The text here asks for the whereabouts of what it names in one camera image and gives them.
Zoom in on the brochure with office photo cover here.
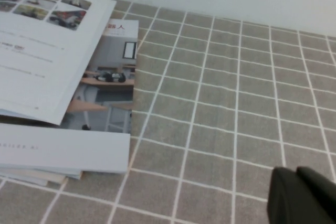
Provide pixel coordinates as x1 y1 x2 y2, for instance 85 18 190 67
0 19 139 175

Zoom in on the grey white-checked tablecloth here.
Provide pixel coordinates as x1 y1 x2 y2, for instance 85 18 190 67
0 0 336 224

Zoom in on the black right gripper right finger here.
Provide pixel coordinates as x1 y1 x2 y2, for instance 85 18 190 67
297 166 336 224

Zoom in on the white booklet stack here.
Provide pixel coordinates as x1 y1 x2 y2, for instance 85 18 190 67
0 165 83 187

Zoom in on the white product catalogue book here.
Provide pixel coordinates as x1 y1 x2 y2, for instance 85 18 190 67
0 0 118 126

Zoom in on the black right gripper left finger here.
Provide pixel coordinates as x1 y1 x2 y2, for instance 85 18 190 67
267 167 329 224

